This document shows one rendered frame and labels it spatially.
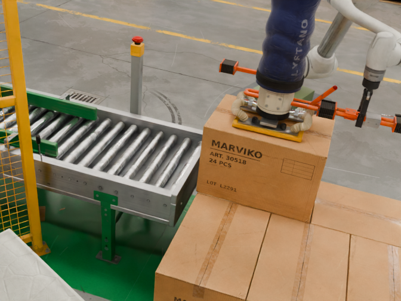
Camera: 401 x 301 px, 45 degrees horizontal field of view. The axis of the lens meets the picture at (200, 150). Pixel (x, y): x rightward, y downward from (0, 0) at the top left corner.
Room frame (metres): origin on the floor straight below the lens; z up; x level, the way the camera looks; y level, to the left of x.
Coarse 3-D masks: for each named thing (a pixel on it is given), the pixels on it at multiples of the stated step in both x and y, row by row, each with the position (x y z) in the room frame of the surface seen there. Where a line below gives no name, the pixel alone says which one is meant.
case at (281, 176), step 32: (224, 96) 2.39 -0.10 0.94; (224, 128) 2.04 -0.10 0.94; (320, 128) 2.15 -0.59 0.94; (224, 160) 2.01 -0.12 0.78; (256, 160) 1.97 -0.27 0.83; (288, 160) 1.93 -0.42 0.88; (320, 160) 1.89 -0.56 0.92; (224, 192) 2.00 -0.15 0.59; (256, 192) 1.96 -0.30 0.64; (288, 192) 1.92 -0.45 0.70
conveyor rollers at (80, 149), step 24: (0, 120) 2.58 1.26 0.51; (48, 120) 2.62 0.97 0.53; (72, 120) 2.62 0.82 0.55; (96, 120) 2.67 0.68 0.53; (0, 144) 2.29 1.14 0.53; (72, 144) 2.38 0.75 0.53; (120, 144) 2.41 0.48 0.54; (168, 144) 2.47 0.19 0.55; (96, 168) 2.14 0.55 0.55; (120, 168) 2.18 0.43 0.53; (168, 168) 2.21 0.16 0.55
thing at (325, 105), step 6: (324, 102) 2.14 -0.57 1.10; (330, 102) 2.14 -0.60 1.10; (336, 102) 2.13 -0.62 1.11; (318, 108) 2.07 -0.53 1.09; (324, 108) 2.06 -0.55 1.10; (330, 108) 2.08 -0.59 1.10; (336, 108) 2.06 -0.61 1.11; (318, 114) 2.06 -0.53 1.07; (324, 114) 2.06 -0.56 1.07; (330, 114) 2.06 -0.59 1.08
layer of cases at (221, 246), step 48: (336, 192) 2.18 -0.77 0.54; (192, 240) 1.67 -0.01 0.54; (240, 240) 1.71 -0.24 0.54; (288, 240) 1.75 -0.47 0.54; (336, 240) 1.79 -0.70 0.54; (384, 240) 1.83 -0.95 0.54; (192, 288) 1.41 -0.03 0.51; (240, 288) 1.42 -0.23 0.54; (288, 288) 1.45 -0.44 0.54; (336, 288) 1.48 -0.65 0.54; (384, 288) 1.51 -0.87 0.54
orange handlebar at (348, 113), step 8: (248, 72) 2.44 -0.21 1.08; (256, 72) 2.43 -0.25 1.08; (248, 88) 2.20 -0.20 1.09; (256, 96) 2.15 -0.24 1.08; (296, 104) 2.11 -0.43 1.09; (304, 104) 2.10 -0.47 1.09; (336, 112) 2.06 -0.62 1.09; (344, 112) 2.07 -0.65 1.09; (352, 112) 2.07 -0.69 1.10; (352, 120) 2.04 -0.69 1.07; (384, 120) 2.05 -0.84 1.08; (392, 120) 2.05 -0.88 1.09
